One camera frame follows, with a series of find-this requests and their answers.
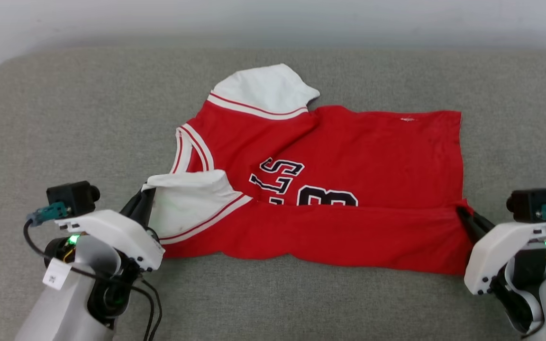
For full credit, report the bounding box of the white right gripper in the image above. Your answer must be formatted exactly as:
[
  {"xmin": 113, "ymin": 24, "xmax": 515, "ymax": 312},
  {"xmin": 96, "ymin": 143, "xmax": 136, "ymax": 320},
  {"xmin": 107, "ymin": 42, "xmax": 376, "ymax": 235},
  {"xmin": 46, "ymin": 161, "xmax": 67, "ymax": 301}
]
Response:
[{"xmin": 456, "ymin": 206, "xmax": 546, "ymax": 332}]

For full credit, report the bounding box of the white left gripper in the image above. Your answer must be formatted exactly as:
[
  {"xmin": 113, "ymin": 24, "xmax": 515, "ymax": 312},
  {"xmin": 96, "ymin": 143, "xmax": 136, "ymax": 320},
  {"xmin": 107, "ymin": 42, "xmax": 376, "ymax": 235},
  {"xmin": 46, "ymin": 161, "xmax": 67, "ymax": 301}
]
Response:
[{"xmin": 43, "ymin": 188, "xmax": 165, "ymax": 327}]

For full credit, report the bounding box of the red basketball jersey white trim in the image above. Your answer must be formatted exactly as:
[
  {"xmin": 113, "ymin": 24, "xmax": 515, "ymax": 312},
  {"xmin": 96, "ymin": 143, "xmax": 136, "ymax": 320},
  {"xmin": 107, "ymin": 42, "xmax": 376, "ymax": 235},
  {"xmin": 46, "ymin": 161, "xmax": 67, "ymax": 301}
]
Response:
[{"xmin": 143, "ymin": 63, "xmax": 474, "ymax": 276}]

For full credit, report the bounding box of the white paper tag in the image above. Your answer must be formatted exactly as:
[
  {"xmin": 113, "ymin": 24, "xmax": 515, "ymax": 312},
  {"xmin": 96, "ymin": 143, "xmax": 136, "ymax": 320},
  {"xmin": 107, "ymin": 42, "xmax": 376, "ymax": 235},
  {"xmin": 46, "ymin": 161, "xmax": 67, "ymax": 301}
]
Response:
[{"xmin": 42, "ymin": 258, "xmax": 73, "ymax": 290}]

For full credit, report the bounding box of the grey fabric sofa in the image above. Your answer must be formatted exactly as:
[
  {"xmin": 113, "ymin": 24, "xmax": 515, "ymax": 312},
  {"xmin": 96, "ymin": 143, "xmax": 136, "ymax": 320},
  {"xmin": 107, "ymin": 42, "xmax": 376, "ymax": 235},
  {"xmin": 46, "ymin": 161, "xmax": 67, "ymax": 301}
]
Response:
[{"xmin": 0, "ymin": 46, "xmax": 546, "ymax": 341}]

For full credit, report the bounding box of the teal left camera connector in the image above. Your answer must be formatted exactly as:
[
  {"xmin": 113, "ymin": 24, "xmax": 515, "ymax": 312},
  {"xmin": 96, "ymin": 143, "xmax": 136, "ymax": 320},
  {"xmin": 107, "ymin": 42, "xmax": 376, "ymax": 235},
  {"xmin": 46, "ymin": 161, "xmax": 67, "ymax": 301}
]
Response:
[{"xmin": 27, "ymin": 202, "xmax": 71, "ymax": 226}]

